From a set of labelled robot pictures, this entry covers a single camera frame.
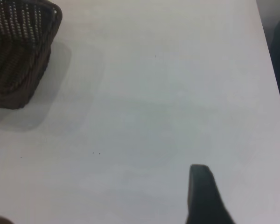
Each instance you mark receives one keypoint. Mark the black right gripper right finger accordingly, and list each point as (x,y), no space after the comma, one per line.
(204,200)

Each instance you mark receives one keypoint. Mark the dark brown woven basket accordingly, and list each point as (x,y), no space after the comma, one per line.
(14,77)

